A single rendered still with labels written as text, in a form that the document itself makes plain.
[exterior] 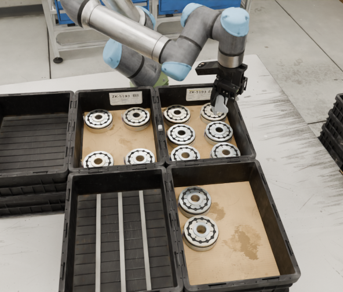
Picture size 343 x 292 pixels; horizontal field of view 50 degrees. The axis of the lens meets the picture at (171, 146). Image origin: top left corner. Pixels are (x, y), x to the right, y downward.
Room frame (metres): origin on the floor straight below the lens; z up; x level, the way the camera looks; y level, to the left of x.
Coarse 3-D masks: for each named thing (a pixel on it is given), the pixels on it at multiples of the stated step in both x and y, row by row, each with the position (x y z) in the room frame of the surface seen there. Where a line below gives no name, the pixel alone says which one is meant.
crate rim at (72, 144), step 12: (156, 108) 1.00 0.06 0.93; (72, 120) 0.92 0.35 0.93; (156, 120) 0.96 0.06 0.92; (72, 132) 0.86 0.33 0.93; (156, 132) 0.88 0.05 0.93; (72, 144) 0.81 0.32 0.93; (72, 156) 0.76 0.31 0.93; (72, 168) 0.71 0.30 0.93; (84, 168) 0.71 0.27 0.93; (96, 168) 0.72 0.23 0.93; (108, 168) 0.72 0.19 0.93; (120, 168) 0.72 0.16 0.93
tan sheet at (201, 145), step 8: (192, 112) 1.10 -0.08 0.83; (192, 120) 1.06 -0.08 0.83; (200, 120) 1.06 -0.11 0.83; (168, 128) 1.01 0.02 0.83; (192, 128) 1.01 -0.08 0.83; (200, 128) 1.01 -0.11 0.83; (200, 136) 0.97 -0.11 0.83; (232, 136) 0.98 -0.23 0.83; (168, 144) 0.92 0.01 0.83; (200, 144) 0.93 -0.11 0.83; (208, 144) 0.93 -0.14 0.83; (232, 144) 0.94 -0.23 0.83; (200, 152) 0.89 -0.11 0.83; (208, 152) 0.89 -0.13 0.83
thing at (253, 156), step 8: (160, 88) 1.12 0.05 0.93; (168, 88) 1.13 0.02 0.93; (160, 112) 0.98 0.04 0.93; (240, 112) 1.00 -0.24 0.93; (160, 120) 0.94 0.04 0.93; (240, 120) 0.96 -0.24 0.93; (248, 136) 0.88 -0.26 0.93; (248, 144) 0.85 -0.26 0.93; (168, 152) 0.79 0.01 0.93; (168, 160) 0.76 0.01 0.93; (176, 160) 0.76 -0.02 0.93; (184, 160) 0.76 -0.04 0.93; (192, 160) 0.76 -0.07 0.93; (200, 160) 0.76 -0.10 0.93; (208, 160) 0.77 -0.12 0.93; (216, 160) 0.77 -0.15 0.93
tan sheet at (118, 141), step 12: (120, 120) 1.04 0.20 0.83; (84, 132) 0.96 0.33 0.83; (108, 132) 0.97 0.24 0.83; (120, 132) 0.97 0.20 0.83; (132, 132) 0.98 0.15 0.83; (144, 132) 0.98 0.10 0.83; (84, 144) 0.90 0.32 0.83; (96, 144) 0.90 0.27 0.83; (108, 144) 0.91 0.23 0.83; (120, 144) 0.91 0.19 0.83; (132, 144) 0.91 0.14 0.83; (144, 144) 0.92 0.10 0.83; (84, 156) 0.84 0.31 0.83; (120, 156) 0.85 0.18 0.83
